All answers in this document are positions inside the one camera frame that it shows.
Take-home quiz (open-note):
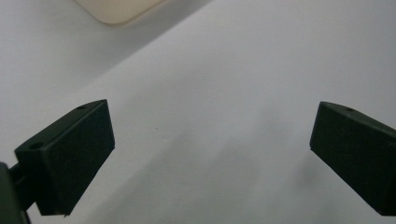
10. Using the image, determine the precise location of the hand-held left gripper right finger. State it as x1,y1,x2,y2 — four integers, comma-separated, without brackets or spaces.
309,101,396,217

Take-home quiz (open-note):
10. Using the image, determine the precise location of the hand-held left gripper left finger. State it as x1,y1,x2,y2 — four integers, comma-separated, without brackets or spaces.
8,99,116,217

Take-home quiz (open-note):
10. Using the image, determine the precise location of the beige tray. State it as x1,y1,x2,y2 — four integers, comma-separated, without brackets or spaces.
74,0,169,25

